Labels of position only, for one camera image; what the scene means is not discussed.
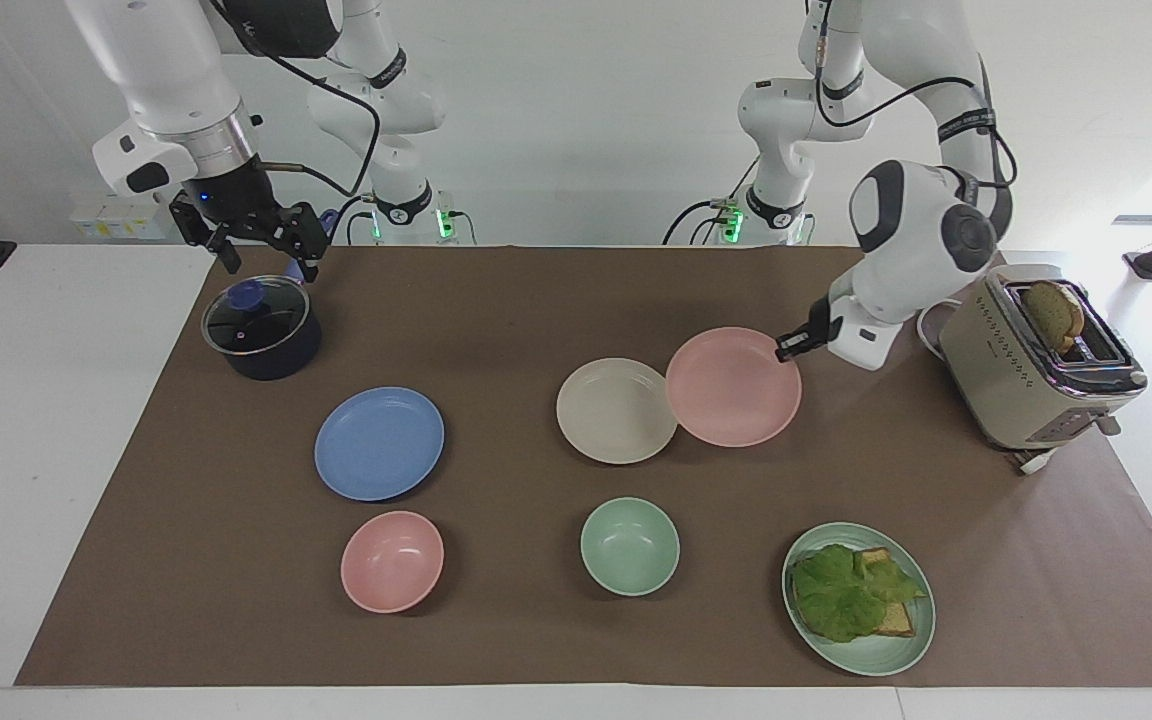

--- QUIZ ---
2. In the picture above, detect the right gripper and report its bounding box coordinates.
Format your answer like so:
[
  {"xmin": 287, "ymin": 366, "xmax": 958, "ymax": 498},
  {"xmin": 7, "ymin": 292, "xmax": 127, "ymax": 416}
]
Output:
[{"xmin": 169, "ymin": 155, "xmax": 325, "ymax": 284}]

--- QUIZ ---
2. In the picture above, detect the pink plate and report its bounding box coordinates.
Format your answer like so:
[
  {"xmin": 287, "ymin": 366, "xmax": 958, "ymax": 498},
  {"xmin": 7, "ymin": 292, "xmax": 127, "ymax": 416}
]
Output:
[{"xmin": 664, "ymin": 326, "xmax": 804, "ymax": 449}]

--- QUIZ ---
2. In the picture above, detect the glass lid with blue knob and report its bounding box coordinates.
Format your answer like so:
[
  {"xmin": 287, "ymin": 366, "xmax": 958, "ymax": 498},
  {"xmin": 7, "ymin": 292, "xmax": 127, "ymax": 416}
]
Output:
[{"xmin": 201, "ymin": 275, "xmax": 312, "ymax": 357}]

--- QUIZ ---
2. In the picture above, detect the dark blue pot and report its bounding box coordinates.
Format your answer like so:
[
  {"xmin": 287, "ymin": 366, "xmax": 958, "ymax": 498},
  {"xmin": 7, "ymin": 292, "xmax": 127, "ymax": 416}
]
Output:
[{"xmin": 202, "ymin": 276, "xmax": 324, "ymax": 382}]

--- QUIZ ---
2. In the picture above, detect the white power strip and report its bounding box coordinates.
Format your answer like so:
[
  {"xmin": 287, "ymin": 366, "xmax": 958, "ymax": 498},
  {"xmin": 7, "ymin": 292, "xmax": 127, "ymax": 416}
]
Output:
[{"xmin": 70, "ymin": 194, "xmax": 175, "ymax": 242}]

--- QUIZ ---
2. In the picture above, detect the blue plate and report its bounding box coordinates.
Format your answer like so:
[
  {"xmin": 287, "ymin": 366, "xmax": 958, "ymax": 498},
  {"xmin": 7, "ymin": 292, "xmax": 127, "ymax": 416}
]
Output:
[{"xmin": 314, "ymin": 386, "xmax": 446, "ymax": 503}]

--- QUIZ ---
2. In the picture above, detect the pink bowl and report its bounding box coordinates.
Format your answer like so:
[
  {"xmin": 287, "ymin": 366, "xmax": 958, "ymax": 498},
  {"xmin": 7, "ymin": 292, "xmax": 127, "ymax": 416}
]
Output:
[{"xmin": 340, "ymin": 510, "xmax": 446, "ymax": 615}]

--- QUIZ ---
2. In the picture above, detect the beige plate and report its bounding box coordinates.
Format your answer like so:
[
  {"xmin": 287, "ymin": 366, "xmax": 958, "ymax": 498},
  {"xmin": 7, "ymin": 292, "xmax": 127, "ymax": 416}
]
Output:
[{"xmin": 555, "ymin": 357, "xmax": 680, "ymax": 466}]

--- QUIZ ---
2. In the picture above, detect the green bowl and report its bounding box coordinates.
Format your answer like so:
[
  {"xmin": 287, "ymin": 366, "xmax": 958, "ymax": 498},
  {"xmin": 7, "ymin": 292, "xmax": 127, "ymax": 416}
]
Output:
[{"xmin": 579, "ymin": 496, "xmax": 682, "ymax": 599}]

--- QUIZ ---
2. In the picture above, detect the green lettuce leaf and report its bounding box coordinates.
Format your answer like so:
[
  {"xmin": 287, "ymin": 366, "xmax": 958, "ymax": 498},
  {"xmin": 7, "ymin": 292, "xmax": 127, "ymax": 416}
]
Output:
[{"xmin": 790, "ymin": 544, "xmax": 928, "ymax": 644}]

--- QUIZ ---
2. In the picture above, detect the toasted bread slice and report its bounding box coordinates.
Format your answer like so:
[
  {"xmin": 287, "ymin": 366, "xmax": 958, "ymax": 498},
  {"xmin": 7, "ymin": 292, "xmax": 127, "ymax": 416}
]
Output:
[{"xmin": 856, "ymin": 547, "xmax": 919, "ymax": 638}]

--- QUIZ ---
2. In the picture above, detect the green plate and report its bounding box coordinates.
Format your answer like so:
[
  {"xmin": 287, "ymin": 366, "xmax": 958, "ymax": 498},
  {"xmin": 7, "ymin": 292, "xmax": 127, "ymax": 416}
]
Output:
[{"xmin": 781, "ymin": 521, "xmax": 937, "ymax": 678}]

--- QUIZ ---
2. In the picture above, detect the silver toaster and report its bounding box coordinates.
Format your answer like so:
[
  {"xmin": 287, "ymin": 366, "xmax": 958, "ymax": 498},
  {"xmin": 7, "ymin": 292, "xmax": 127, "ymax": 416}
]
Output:
[{"xmin": 938, "ymin": 263, "xmax": 1150, "ymax": 452}]

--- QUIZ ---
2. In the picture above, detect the brown bread slice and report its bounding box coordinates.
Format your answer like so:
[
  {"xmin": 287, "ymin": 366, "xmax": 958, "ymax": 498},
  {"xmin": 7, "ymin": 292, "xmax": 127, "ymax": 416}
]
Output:
[{"xmin": 1022, "ymin": 280, "xmax": 1087, "ymax": 357}]

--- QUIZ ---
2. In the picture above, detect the black cable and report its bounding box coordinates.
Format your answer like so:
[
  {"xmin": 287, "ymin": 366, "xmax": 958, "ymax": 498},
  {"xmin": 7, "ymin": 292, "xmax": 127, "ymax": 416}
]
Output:
[
  {"xmin": 812, "ymin": 0, "xmax": 1019, "ymax": 191},
  {"xmin": 662, "ymin": 158, "xmax": 763, "ymax": 247},
  {"xmin": 254, "ymin": 40, "xmax": 383, "ymax": 199}
]

